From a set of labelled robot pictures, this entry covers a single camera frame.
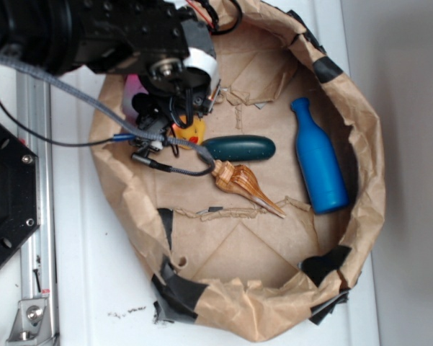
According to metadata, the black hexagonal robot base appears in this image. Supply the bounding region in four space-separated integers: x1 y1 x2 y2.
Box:
0 123 38 269

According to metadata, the yellow rubber duck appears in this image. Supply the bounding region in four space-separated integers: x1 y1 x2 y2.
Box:
172 116 206 144

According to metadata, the dark green oval pickle toy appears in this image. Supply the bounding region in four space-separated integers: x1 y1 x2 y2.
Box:
201 135 276 161

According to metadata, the metal corner bracket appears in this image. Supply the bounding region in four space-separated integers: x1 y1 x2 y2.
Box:
6 298 51 345

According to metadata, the blue plastic bottle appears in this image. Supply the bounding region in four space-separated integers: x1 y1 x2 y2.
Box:
291 97 349 214

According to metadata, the thin black wire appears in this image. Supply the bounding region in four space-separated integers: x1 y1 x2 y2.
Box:
0 77 130 147

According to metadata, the brown striped conch shell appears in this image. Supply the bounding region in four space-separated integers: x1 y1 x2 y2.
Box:
212 160 286 218

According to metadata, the aluminium extrusion rail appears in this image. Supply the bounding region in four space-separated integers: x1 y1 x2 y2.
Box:
6 73 60 345

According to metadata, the grey braided cable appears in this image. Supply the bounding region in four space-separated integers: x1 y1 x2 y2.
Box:
0 50 217 177

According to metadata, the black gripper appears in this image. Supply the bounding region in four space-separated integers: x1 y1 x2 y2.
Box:
124 74 220 138

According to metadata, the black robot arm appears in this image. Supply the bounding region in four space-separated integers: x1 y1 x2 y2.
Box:
0 1 222 128

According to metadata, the brown paper bag bin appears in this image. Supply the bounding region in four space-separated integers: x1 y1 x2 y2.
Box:
92 1 385 342

